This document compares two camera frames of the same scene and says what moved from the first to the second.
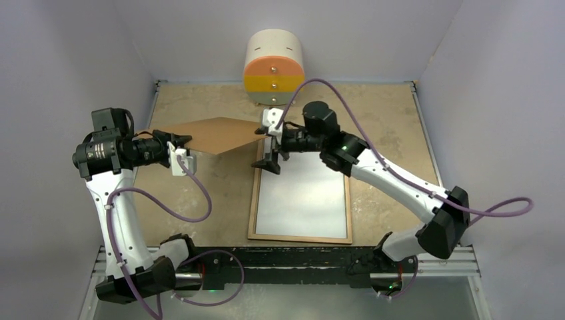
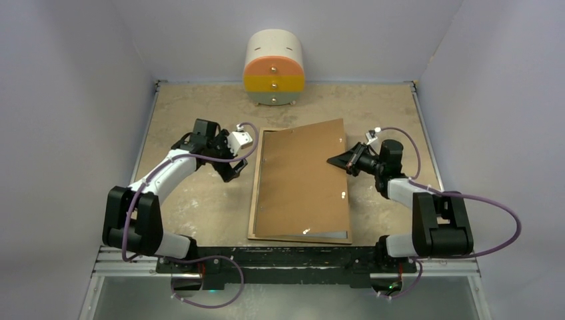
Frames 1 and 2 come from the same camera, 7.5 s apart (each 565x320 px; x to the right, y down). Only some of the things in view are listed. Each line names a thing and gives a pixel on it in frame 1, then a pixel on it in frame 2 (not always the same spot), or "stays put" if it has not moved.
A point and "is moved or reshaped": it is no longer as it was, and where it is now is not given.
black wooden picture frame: x=252 y=234 stays put
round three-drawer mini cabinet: x=273 y=66 stays put
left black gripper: x=176 y=140 → x=221 y=139
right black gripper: x=271 y=161 → x=349 y=160
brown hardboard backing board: x=220 y=142 is moved or reshaped
